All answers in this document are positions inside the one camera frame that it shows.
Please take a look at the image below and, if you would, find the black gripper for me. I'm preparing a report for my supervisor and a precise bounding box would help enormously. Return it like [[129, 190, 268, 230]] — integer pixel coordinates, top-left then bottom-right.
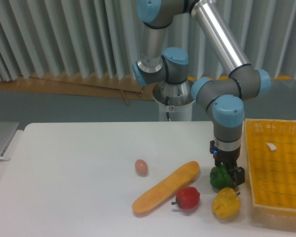
[[210, 140, 245, 188]]

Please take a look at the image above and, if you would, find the green bell pepper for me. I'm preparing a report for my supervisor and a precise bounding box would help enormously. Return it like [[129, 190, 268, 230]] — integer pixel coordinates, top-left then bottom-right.
[[210, 164, 233, 190]]

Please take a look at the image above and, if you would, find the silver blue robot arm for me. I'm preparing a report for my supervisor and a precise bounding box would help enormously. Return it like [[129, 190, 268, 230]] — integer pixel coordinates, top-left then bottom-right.
[[133, 0, 271, 187]]

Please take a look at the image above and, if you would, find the yellow bell pepper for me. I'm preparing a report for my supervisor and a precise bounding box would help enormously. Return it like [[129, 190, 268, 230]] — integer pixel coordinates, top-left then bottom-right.
[[212, 187, 241, 219]]

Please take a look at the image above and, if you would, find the red bell pepper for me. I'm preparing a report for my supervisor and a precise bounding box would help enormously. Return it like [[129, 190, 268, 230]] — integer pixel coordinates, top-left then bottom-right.
[[171, 187, 200, 210]]

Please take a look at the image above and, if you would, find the white label in basket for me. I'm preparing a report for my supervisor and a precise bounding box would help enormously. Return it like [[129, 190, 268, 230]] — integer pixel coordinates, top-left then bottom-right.
[[266, 143, 277, 151]]

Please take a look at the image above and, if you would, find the yellow woven basket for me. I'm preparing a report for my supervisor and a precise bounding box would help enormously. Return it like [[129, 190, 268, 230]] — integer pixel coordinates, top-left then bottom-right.
[[244, 118, 296, 216]]

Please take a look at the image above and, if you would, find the orange baguette bread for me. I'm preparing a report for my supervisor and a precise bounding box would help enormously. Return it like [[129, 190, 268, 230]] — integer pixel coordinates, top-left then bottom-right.
[[132, 161, 200, 215]]

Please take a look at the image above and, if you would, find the brown egg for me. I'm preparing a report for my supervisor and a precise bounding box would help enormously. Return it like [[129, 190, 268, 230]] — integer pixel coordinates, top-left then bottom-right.
[[135, 159, 148, 176]]

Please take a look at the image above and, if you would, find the brown cardboard sheet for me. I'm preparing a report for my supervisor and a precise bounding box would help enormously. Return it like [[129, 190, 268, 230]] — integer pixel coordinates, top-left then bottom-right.
[[0, 77, 153, 105]]

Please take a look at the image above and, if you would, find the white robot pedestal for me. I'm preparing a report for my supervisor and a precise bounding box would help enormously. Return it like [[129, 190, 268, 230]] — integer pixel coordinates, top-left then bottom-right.
[[157, 102, 194, 121]]

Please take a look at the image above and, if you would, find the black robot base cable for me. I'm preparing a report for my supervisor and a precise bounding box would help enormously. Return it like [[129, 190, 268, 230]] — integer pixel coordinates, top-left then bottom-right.
[[165, 96, 172, 122]]

